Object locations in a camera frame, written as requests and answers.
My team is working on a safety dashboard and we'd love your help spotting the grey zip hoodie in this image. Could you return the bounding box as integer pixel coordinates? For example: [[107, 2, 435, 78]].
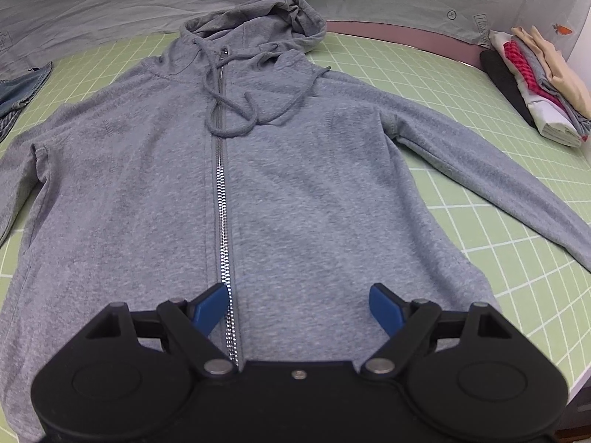
[[0, 0, 591, 443]]

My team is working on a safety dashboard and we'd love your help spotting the white folded garment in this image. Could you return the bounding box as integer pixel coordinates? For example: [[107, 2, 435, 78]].
[[480, 30, 590, 148]]

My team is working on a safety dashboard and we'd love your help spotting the grey folded garment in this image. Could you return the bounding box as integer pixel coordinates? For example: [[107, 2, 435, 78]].
[[512, 36, 590, 141]]

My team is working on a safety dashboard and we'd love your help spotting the red striped folded garment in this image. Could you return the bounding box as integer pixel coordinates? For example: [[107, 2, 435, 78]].
[[501, 36, 589, 147]]

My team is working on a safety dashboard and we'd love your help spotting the black folded garment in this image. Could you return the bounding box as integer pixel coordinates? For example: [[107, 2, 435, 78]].
[[480, 49, 536, 128]]

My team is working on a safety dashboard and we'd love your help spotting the beige folded garment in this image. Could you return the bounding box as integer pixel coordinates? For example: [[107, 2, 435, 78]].
[[511, 26, 591, 118]]

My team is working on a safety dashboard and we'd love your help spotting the blue denim jacket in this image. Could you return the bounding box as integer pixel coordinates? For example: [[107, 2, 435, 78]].
[[0, 62, 53, 119]]

